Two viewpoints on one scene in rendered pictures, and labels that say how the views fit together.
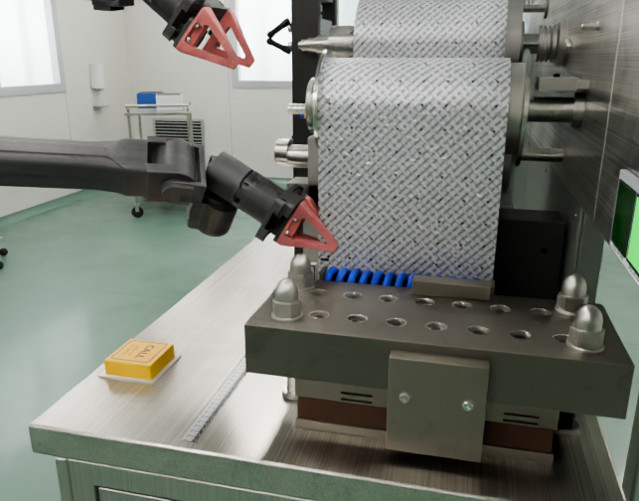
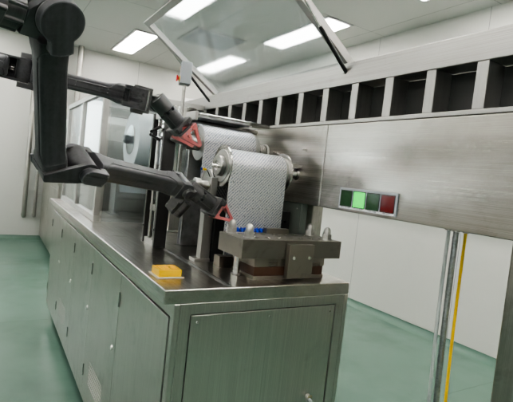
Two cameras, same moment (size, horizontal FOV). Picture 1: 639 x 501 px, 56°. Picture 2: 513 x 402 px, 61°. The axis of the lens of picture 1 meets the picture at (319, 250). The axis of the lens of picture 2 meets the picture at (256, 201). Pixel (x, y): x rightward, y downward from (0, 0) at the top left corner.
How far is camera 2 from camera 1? 1.06 m
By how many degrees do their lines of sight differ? 47
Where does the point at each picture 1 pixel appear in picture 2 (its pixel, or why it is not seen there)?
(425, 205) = (262, 202)
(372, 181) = (246, 194)
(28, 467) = not seen: outside the picture
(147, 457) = (217, 294)
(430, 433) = (299, 269)
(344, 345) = (274, 243)
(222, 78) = not seen: outside the picture
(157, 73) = not seen: outside the picture
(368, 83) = (246, 159)
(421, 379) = (298, 250)
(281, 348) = (254, 247)
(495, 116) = (283, 174)
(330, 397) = (265, 265)
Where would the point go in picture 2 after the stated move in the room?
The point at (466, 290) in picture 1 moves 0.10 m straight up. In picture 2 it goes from (282, 230) to (286, 203)
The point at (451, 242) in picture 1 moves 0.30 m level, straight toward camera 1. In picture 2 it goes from (269, 216) to (323, 229)
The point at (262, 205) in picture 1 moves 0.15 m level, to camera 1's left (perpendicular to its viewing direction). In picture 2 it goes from (212, 202) to (174, 199)
